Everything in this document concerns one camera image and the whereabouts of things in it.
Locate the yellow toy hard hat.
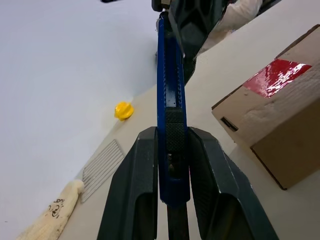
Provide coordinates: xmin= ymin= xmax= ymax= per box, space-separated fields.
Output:
xmin=114 ymin=101 xmax=135 ymax=122

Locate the white vent grille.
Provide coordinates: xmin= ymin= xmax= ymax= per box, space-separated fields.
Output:
xmin=80 ymin=139 xmax=126 ymax=204

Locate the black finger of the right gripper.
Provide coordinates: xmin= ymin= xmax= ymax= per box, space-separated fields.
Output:
xmin=172 ymin=0 xmax=222 ymax=85

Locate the blue utility knife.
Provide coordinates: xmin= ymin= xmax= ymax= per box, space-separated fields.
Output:
xmin=154 ymin=11 xmax=192 ymax=209

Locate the red tape strip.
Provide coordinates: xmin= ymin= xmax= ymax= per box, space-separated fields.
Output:
xmin=242 ymin=58 xmax=313 ymax=99

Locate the brown cardboard box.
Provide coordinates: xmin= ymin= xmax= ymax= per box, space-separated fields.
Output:
xmin=211 ymin=24 xmax=320 ymax=191

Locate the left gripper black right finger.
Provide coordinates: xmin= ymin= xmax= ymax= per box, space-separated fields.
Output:
xmin=187 ymin=126 xmax=280 ymax=240

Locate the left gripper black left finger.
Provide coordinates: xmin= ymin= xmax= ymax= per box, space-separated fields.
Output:
xmin=96 ymin=126 xmax=161 ymax=240

